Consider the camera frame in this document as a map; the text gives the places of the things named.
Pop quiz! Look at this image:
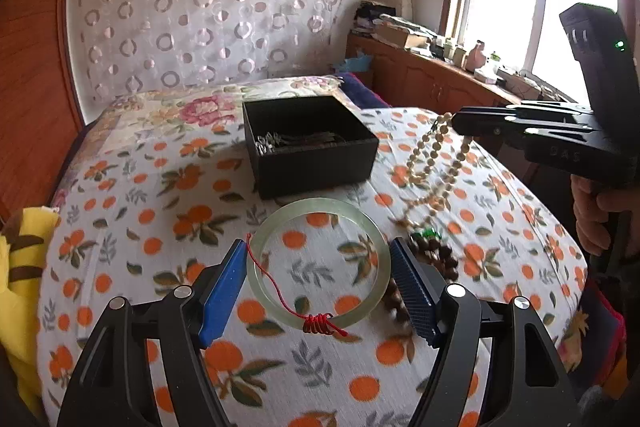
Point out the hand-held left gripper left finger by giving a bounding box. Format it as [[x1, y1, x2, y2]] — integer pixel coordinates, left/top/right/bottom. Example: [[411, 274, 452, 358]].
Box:
[[57, 238, 249, 427]]

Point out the long wooden cabinet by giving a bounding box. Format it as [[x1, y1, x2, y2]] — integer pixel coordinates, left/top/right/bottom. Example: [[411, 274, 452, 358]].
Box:
[[345, 32, 523, 158]]

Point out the orange fruit print bedsheet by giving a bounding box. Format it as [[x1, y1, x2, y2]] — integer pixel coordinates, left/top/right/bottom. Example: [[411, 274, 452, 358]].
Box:
[[37, 106, 589, 427]]

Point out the dark brown bead bracelet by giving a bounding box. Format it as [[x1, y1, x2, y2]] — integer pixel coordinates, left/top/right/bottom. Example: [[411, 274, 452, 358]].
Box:
[[381, 231, 460, 324]]

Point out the person's right hand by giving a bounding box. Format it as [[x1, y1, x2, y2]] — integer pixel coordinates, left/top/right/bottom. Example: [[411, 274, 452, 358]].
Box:
[[572, 177, 640, 258]]

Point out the pile of dark things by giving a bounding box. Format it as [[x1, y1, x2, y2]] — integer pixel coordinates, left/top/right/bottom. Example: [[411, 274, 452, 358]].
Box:
[[353, 1, 399, 33]]

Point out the light bead necklace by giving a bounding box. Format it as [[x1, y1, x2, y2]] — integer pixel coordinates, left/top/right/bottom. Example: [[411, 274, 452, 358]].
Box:
[[397, 114, 475, 229]]

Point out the dark blue blanket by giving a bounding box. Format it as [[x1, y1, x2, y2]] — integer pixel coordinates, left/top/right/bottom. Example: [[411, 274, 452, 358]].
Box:
[[339, 72, 392, 109]]

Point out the teal bag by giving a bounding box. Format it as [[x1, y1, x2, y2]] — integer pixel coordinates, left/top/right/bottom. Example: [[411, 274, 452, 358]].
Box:
[[332, 51, 371, 76]]

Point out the black square box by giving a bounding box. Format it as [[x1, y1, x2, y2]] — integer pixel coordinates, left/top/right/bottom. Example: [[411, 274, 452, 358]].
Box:
[[242, 95, 380, 200]]

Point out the pink bottle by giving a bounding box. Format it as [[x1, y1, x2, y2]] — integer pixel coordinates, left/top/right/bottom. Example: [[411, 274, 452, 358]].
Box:
[[467, 40, 487, 70]]

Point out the pink floral quilt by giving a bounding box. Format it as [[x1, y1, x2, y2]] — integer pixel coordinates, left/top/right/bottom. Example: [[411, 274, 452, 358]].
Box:
[[52, 74, 362, 208]]

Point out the yellow plush toy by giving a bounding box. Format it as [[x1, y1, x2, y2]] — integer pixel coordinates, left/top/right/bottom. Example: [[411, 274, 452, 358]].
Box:
[[0, 206, 62, 414]]

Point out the cardboard box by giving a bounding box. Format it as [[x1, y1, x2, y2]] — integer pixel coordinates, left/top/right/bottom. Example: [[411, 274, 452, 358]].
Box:
[[372, 22, 431, 50]]

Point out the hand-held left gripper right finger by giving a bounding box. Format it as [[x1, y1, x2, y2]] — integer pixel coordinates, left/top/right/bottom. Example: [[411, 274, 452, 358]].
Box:
[[389, 237, 576, 427]]

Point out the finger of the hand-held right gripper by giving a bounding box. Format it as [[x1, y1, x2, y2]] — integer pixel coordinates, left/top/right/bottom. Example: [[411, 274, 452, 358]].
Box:
[[505, 102, 596, 118], [451, 106, 586, 143]]

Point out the dark red-trimmed cloth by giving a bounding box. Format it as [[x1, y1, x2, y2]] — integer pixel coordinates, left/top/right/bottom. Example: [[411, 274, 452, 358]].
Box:
[[559, 276, 629, 389]]

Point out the circle pattern sheer wall cloth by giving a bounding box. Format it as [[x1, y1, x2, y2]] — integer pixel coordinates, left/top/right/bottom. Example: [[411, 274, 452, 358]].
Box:
[[70, 0, 352, 106]]

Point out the pale green jade bangle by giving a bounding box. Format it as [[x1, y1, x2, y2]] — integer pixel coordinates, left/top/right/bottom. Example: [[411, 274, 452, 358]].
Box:
[[246, 196, 392, 334]]

